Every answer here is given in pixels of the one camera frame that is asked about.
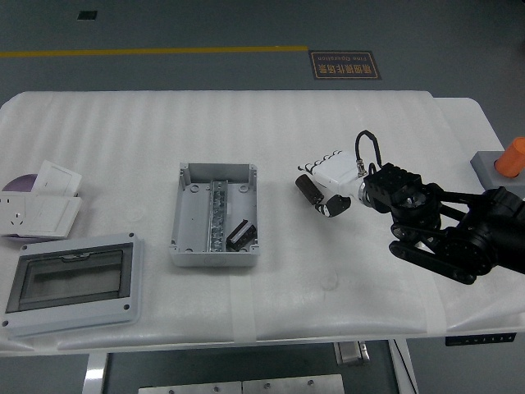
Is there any white foam mat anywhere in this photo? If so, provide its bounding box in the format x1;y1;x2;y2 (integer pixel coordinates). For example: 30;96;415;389
0;89;450;355

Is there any black table control panel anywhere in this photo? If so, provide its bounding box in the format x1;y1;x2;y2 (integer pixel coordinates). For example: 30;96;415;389
445;332;517;348

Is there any metal bracket under table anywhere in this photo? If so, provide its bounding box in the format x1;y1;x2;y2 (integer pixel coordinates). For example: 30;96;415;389
334;341;370;366

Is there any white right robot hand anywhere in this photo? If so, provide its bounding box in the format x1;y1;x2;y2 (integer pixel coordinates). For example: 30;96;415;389
298;150;366;218

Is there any dark brown cylindrical battery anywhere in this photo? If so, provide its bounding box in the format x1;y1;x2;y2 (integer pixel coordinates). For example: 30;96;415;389
295;174;326;207

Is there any white table leg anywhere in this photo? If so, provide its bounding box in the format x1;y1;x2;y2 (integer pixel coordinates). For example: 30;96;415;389
81;352;110;394
389;338;419;394

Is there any black terminal block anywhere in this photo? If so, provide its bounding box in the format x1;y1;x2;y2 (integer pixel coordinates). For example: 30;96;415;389
226;219;258;251

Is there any purple disc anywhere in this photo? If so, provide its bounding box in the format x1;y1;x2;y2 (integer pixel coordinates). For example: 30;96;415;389
1;174;40;193

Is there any grey open junction box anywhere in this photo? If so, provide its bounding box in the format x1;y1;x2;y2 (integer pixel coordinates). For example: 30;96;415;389
167;162;263;268

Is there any white switch plate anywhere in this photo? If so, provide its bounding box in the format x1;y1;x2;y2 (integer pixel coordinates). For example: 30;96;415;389
18;195;83;241
30;160;83;197

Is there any grey metal plate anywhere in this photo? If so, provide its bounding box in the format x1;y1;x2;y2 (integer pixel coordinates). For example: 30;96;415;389
138;380;243;394

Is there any grey block base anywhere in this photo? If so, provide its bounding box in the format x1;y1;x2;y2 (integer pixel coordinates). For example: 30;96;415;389
469;150;525;194

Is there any orange cylinder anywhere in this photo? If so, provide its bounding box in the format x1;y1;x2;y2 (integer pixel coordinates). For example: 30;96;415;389
494;137;525;179

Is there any dark floor sign orange text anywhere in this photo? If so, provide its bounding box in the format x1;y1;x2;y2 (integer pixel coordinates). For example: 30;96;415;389
308;50;382;81

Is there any metal DIN rail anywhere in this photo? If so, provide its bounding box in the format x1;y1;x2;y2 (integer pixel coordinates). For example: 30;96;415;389
203;179;230;252

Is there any white wall socket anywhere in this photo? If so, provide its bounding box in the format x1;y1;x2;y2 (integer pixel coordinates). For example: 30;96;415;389
0;195;32;236

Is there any grey lid with clear window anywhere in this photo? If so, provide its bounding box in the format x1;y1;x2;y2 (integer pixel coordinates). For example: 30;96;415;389
0;232;145;340

